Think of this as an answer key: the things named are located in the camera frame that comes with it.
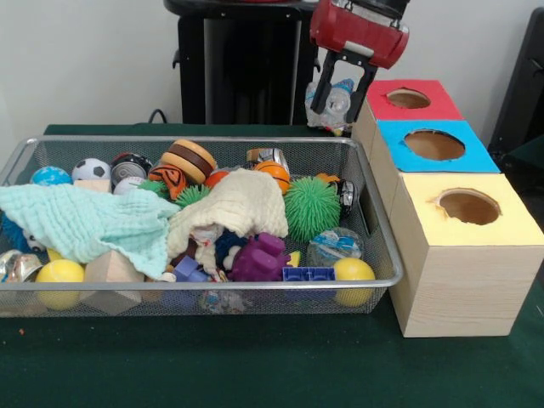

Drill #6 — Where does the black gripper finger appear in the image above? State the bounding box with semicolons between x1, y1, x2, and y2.
311;53;341;112
346;67;377;124

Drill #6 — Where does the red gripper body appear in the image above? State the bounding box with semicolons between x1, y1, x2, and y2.
309;0;411;70

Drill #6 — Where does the clear bottle with blue label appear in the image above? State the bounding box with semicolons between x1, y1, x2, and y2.
305;76;358;128

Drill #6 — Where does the colourful packet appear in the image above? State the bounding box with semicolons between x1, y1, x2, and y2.
306;101;354;137

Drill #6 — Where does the wooden box with three holes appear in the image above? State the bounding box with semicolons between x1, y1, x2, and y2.
351;78;544;339

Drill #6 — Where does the large green spiky ball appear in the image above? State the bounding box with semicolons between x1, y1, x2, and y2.
283;176;342;243

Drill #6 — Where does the cream white cloth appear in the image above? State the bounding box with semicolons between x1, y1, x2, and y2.
166;167;291;273

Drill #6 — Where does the toy burger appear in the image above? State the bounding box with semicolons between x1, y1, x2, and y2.
160;139;217;184

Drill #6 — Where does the crushed bottle with blue label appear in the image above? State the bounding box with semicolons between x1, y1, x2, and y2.
305;227;366;268

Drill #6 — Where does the black upright panel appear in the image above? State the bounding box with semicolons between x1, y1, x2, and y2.
487;7;544;171

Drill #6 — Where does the yellow ball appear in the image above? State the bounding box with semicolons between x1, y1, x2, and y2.
331;258;377;308
35;258;86;310

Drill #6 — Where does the purple rubber toy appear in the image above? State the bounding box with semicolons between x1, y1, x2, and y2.
227;231;292;282

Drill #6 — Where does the black and white football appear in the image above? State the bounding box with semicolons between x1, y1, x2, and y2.
71;157;111;184

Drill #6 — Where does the mint green cloth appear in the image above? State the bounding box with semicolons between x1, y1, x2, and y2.
0;183;182;281

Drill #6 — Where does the dark green tablecloth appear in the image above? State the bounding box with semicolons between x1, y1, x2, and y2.
0;122;544;408

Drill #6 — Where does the blue globe ball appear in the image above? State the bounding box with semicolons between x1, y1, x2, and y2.
30;166;73;187

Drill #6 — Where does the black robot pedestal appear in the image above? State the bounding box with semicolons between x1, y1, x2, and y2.
163;0;343;125

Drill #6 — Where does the metal wire mesh bin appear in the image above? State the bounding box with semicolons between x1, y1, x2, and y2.
0;134;404;319

